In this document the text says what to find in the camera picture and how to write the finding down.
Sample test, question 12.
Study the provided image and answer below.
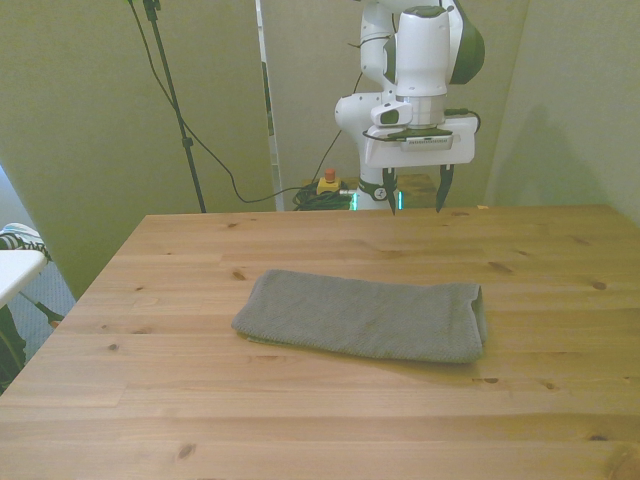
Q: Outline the yellow emergency stop button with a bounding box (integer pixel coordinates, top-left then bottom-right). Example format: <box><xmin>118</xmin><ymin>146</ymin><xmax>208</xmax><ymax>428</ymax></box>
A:
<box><xmin>316</xmin><ymin>168</ymin><xmax>344</xmax><ymax>197</ymax></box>

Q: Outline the grey towel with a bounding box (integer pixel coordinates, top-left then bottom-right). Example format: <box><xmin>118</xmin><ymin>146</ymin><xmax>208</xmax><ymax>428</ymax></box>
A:
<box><xmin>230</xmin><ymin>268</ymin><xmax>489</xmax><ymax>365</ymax></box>

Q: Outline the coiled green cable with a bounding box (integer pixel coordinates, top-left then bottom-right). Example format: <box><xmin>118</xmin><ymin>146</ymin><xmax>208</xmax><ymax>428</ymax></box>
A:
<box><xmin>291</xmin><ymin>183</ymin><xmax>358</xmax><ymax>212</ymax></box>

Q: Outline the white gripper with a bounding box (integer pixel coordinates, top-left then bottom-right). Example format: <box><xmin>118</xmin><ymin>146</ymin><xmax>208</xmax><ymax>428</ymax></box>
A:
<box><xmin>363</xmin><ymin>114</ymin><xmax>477</xmax><ymax>217</ymax></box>

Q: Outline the white side table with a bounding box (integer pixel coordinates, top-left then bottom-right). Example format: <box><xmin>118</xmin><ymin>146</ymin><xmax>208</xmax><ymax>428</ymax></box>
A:
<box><xmin>0</xmin><ymin>248</ymin><xmax>47</xmax><ymax>307</ymax></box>

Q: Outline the white vertical wall post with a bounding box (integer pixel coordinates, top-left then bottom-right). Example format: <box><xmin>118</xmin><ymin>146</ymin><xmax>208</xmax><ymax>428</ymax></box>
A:
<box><xmin>254</xmin><ymin>0</ymin><xmax>287</xmax><ymax>212</ymax></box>

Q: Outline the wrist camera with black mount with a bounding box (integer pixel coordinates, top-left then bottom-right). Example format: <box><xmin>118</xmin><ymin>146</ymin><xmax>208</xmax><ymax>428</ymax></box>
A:
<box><xmin>382</xmin><ymin>127</ymin><xmax>457</xmax><ymax>152</ymax></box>

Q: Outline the white sneaker with black laces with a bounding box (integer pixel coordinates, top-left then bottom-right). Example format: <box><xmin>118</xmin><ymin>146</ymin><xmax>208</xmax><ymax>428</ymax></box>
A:
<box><xmin>0</xmin><ymin>222</ymin><xmax>54</xmax><ymax>264</ymax></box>

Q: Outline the dark green fabric object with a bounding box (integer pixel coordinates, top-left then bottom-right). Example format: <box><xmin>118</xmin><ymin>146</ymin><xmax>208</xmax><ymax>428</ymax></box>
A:
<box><xmin>0</xmin><ymin>303</ymin><xmax>27</xmax><ymax>397</ymax></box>

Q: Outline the black camera stand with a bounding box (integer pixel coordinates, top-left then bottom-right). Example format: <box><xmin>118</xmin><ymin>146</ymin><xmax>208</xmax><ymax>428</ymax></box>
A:
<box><xmin>142</xmin><ymin>0</ymin><xmax>208</xmax><ymax>214</ymax></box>

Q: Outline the grey folding table leg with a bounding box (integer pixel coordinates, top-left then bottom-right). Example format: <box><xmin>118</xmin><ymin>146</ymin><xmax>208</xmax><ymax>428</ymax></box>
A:
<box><xmin>19</xmin><ymin>288</ymin><xmax>67</xmax><ymax>330</ymax></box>

